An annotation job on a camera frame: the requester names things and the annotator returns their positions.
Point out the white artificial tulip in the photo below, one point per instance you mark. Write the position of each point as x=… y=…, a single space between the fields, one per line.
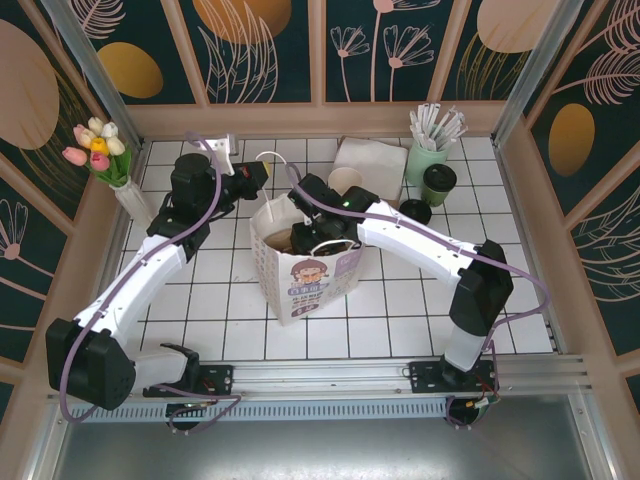
x=96 y=124
x=116 y=145
x=110 y=130

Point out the white wrapped straw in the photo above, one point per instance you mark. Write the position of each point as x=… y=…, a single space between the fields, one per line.
x=446 y=127
x=459 y=136
x=424 y=122
x=433 y=120
x=415 y=127
x=454 y=131

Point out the mint green straw holder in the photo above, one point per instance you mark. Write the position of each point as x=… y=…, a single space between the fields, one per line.
x=415 y=165

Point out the black plastic cup lid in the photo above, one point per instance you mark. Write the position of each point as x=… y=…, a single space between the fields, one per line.
x=440 y=177
x=415 y=211

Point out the stack of white napkins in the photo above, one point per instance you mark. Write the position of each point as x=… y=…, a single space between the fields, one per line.
x=375 y=160

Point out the stack of green paper cups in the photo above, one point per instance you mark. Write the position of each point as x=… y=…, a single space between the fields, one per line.
x=345 y=180

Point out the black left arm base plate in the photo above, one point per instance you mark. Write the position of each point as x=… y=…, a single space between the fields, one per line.
x=220 y=380

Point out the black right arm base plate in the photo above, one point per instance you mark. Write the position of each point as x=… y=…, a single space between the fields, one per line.
x=425 y=377

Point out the aluminium frame post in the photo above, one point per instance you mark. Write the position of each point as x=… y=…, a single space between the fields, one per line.
x=537 y=75
x=96 y=75

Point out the brown cardboard cup carrier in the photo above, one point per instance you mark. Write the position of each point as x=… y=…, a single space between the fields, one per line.
x=280 y=241

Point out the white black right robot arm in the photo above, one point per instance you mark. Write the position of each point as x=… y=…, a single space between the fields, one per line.
x=410 y=240

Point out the yellow artificial tulip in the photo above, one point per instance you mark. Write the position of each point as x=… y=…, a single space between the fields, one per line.
x=99 y=145

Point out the white ribbed vase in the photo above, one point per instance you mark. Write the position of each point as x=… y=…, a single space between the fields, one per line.
x=131 y=200

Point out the white cartoon print paper bag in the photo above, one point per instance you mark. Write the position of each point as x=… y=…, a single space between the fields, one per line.
x=310 y=295

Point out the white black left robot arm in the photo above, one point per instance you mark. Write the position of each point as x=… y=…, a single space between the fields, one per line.
x=135 y=280

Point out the pale pink artificial tulip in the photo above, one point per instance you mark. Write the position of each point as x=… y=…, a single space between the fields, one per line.
x=81 y=133

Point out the aluminium mounting rail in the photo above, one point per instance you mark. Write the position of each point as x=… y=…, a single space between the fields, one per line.
x=320 y=375

